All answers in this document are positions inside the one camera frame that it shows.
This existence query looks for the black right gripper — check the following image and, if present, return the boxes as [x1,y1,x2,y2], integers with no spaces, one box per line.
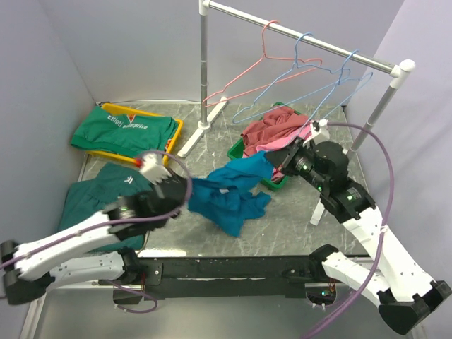
[264,136,328,192]

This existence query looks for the teal blue t shirt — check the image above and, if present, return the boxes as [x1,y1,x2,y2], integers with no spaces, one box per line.
[188,151,273,237]

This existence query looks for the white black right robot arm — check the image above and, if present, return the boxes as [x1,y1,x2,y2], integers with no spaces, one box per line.
[265,140,451,335]

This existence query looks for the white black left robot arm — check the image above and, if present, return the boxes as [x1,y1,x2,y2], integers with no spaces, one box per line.
[1,174,193,305]

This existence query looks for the pink t shirt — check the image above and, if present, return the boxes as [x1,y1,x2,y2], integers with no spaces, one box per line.
[247,116,311,156]

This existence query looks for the maroon t shirt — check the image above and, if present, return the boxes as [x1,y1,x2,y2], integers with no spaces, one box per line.
[241,106,308,157]

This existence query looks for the green printed t shirt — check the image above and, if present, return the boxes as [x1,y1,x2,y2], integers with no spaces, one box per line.
[69,105,179,159]

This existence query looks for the yellow plastic tray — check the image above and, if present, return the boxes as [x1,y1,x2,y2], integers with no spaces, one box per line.
[83,102,184,167]

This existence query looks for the dark green shorts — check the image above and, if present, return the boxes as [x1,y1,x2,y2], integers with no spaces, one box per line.
[57,163,150,232]

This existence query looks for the silver white clothes rack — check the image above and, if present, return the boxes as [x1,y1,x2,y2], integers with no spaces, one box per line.
[176,0,417,227]

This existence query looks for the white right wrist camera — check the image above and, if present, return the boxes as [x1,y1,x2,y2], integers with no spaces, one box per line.
[306,119,330,144]

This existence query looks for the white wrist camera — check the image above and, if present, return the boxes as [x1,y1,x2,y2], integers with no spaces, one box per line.
[135,153,172,184]
[306,119,330,144]

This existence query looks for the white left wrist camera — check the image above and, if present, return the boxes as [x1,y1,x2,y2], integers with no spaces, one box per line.
[135,153,172,184]

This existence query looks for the blue wire hanger right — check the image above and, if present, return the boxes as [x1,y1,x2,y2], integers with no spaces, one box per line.
[288,49,373,141]

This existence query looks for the blue wire hanger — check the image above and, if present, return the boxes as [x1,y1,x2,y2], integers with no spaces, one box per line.
[288,49,373,141]
[232,32,350,124]

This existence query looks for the blue wire hanger middle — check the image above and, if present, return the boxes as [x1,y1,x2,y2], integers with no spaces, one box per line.
[232,32,350,124]

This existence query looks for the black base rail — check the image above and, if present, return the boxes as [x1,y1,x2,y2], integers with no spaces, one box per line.
[115,255,332,300]

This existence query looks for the pink wire hanger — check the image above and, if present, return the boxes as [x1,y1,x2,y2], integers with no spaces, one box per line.
[201,20,323,108]

